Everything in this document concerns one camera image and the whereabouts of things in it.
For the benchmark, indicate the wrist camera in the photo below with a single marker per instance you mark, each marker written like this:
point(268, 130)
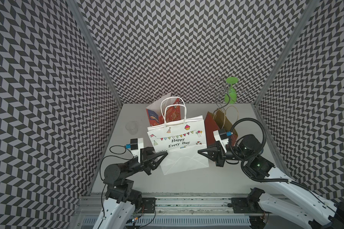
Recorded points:
point(223, 137)
point(135, 146)

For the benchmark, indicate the white happy every day bag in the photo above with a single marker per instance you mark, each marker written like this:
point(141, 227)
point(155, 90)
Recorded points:
point(181, 139)

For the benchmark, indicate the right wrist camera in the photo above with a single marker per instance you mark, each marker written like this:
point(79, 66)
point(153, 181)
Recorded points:
point(223, 137)

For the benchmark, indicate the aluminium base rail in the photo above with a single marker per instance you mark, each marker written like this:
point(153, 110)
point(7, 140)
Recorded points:
point(162, 211)

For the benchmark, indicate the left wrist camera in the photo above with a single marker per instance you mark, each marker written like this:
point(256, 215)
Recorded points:
point(135, 146)

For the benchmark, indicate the green wire rack stand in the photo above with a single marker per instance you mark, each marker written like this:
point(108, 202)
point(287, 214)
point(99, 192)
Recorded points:
point(225, 93)

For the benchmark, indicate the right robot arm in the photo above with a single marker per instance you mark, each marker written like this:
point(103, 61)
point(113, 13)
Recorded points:
point(305, 209)

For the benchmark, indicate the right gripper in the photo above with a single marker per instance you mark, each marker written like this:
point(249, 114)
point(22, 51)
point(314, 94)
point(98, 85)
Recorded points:
point(216, 154)

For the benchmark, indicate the clear plastic cup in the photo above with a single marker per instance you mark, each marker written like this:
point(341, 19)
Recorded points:
point(132, 127)

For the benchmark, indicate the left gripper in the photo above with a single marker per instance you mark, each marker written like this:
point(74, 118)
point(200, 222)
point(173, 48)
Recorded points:
point(146, 160)

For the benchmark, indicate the red printed paper bag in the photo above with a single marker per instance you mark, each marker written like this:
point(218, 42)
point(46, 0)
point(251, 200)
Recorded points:
point(164, 108)

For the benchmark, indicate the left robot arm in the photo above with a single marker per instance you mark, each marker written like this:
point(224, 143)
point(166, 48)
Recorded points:
point(121, 201)

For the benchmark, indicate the plain red paper bag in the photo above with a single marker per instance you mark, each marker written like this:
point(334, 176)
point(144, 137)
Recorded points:
point(217, 121)

